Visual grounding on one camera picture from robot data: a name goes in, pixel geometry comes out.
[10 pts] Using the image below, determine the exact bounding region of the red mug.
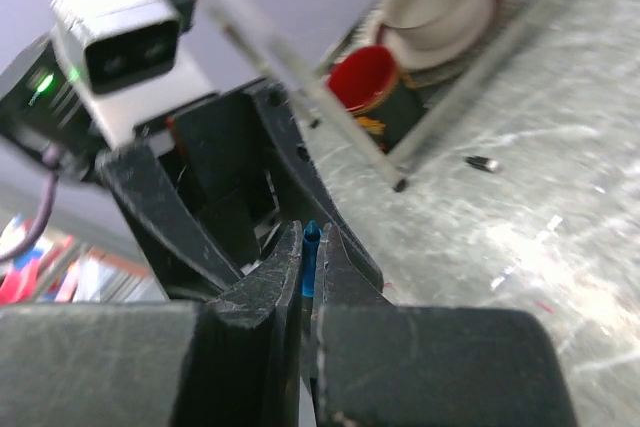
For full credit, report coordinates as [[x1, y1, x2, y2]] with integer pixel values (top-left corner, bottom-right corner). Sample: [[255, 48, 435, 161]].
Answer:
[[326, 45, 401, 116]]

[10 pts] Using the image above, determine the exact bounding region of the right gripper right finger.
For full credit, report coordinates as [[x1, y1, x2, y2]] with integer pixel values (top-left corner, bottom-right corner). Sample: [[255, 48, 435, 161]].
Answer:
[[312, 226, 578, 427]]

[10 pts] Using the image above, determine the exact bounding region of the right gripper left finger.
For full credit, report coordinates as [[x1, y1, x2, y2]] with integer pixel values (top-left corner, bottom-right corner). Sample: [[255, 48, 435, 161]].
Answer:
[[1, 223, 302, 426]]

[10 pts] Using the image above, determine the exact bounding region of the patterned rim plate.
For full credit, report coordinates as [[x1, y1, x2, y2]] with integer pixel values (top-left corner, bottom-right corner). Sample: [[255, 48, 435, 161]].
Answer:
[[354, 0, 524, 87]]

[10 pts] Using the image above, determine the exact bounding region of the black marker blue tip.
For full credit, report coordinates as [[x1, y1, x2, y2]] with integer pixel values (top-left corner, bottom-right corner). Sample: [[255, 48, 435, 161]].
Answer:
[[302, 220, 322, 299]]

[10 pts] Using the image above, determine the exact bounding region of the cream deep bowl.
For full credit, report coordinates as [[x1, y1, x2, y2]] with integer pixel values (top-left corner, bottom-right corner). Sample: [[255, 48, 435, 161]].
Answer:
[[382, 0, 495, 51]]

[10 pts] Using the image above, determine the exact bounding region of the metal dish rack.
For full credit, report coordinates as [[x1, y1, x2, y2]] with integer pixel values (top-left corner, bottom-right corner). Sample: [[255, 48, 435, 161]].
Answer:
[[203, 0, 560, 192]]

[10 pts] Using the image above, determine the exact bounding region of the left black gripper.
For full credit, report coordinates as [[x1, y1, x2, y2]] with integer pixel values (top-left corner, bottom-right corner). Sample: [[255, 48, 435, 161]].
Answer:
[[1, 37, 384, 297]]

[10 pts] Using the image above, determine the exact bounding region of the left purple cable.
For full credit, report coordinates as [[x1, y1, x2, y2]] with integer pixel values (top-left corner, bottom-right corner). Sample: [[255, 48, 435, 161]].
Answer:
[[0, 0, 121, 263]]

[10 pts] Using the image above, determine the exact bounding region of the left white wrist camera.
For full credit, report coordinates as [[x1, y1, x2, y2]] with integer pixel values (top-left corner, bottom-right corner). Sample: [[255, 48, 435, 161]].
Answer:
[[51, 0, 214, 148]]

